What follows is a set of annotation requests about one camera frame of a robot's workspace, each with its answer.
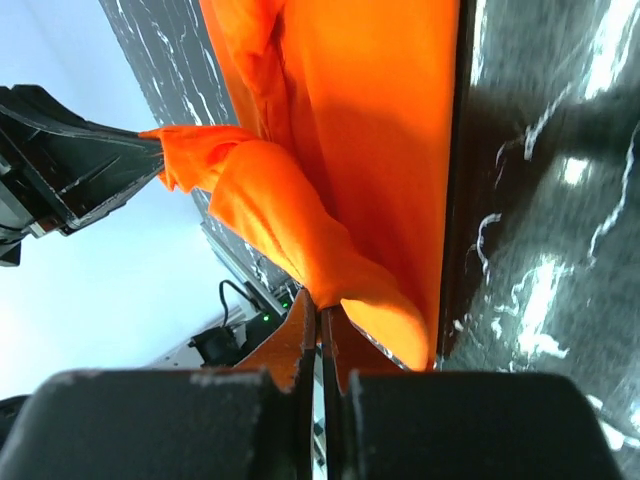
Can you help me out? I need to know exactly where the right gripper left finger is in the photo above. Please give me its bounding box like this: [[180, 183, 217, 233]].
[[1, 291, 316, 479]]

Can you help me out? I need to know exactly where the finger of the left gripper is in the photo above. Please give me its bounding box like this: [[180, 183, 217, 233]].
[[0, 84, 166, 237]]

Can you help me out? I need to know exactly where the orange t shirt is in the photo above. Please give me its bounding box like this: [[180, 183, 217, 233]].
[[150, 1, 460, 371]]

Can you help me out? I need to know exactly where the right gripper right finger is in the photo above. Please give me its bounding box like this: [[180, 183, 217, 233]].
[[319, 308, 621, 479]]

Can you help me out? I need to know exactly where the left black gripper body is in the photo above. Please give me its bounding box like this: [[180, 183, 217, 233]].
[[1, 84, 65, 267]]

